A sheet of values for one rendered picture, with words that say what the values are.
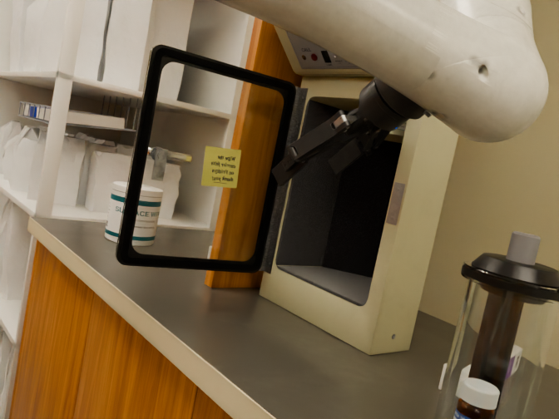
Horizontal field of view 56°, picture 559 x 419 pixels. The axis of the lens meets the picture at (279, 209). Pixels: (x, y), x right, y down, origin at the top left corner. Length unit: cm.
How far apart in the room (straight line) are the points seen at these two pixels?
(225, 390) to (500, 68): 50
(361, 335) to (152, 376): 37
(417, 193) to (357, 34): 46
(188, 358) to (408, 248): 40
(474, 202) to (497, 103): 79
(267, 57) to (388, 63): 64
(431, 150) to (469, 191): 42
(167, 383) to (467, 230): 77
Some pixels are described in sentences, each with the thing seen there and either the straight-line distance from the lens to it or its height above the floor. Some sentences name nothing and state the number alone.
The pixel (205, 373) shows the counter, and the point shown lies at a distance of 77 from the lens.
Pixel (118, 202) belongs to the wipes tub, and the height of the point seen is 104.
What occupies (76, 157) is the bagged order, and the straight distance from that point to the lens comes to 201.
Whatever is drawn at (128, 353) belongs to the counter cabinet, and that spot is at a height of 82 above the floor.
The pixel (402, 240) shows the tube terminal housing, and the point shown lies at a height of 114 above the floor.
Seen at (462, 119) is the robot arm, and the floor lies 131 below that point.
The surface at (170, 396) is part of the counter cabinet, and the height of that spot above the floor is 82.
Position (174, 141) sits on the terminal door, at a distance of 99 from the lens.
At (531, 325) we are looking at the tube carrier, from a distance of 58.
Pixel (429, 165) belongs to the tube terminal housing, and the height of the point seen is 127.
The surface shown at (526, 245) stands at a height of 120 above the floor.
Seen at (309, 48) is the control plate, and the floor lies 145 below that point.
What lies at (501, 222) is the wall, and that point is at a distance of 129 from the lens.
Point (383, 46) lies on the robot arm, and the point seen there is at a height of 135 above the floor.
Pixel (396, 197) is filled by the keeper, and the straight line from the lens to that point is 90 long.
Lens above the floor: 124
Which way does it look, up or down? 6 degrees down
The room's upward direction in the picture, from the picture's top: 11 degrees clockwise
